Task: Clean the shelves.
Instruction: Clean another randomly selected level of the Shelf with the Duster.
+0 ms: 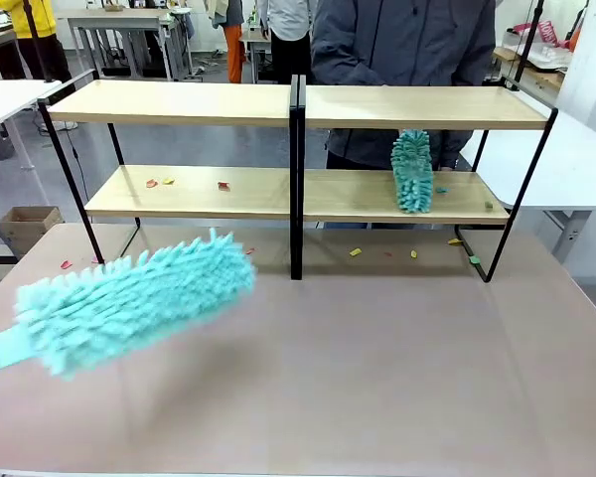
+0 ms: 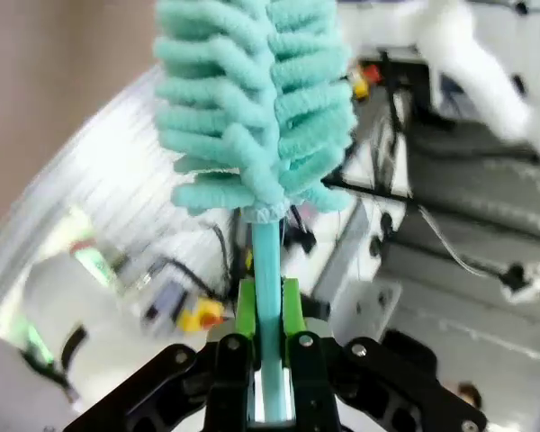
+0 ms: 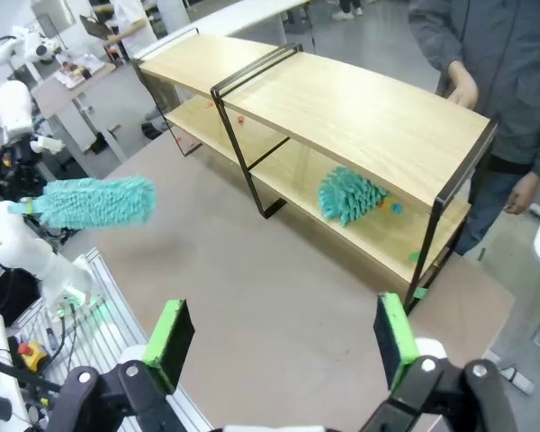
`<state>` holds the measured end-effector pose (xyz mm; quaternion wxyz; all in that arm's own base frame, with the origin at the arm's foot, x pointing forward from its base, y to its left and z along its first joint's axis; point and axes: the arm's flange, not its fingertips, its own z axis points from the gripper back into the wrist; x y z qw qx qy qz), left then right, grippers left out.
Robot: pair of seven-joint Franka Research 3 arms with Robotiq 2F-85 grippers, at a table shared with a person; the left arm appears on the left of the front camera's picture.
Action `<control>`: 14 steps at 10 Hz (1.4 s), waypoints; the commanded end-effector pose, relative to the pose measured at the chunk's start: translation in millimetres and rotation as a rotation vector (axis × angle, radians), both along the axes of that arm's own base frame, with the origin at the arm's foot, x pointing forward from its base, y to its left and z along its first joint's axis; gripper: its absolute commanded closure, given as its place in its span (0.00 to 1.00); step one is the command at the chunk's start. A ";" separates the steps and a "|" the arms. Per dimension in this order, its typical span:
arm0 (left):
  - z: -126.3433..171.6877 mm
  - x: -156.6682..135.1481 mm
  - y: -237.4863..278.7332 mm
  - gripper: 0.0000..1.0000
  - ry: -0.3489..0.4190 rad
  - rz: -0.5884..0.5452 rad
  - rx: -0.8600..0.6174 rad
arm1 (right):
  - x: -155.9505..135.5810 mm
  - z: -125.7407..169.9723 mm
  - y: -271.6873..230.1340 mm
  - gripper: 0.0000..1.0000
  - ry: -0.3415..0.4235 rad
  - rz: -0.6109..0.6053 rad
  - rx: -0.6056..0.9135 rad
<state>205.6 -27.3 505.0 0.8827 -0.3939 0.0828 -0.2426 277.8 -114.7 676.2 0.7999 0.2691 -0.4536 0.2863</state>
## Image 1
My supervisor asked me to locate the teal microfiber duster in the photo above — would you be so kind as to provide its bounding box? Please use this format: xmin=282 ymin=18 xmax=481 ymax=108
xmin=389 ymin=127 xmax=436 ymax=215
xmin=0 ymin=227 xmax=258 ymax=383

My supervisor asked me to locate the cardboard box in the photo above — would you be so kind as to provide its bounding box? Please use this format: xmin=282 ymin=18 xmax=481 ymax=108
xmin=0 ymin=206 xmax=65 ymax=255

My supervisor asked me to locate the white table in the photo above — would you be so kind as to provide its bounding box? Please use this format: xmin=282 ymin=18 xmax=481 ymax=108
xmin=0 ymin=79 xmax=64 ymax=173
xmin=459 ymin=106 xmax=596 ymax=264

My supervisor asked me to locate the black stand pole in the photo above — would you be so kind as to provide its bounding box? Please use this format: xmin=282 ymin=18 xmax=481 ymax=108
xmin=504 ymin=0 xmax=547 ymax=91
xmin=22 ymin=0 xmax=64 ymax=85

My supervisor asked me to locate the person in yellow jacket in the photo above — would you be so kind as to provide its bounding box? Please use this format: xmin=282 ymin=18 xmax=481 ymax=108
xmin=0 ymin=0 xmax=74 ymax=85

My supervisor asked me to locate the grey metal workbench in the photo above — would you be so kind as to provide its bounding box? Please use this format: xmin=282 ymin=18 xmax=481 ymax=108
xmin=67 ymin=7 xmax=195 ymax=80

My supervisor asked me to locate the person in orange trousers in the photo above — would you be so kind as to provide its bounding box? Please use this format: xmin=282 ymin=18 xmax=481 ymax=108
xmin=206 ymin=0 xmax=247 ymax=84

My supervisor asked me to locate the small grey desk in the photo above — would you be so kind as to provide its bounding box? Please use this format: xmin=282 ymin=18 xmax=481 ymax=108
xmin=238 ymin=27 xmax=274 ymax=84

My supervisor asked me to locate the person in white shirt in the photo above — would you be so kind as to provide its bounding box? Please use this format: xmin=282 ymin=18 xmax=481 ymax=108
xmin=256 ymin=0 xmax=315 ymax=85

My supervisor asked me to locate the person in grey jacket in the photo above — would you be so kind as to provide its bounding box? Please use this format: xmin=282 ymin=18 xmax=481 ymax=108
xmin=310 ymin=0 xmax=498 ymax=231

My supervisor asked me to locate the wooden workbench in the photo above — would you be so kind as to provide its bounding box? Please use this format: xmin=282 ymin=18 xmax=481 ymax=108
xmin=491 ymin=44 xmax=575 ymax=93

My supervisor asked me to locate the pink printed sign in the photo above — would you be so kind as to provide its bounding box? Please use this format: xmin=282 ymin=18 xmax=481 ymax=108
xmin=536 ymin=19 xmax=561 ymax=45

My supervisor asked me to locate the black frame wooden shelf unit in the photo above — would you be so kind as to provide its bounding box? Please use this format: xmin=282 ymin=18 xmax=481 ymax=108
xmin=37 ymin=69 xmax=300 ymax=280
xmin=297 ymin=74 xmax=560 ymax=284

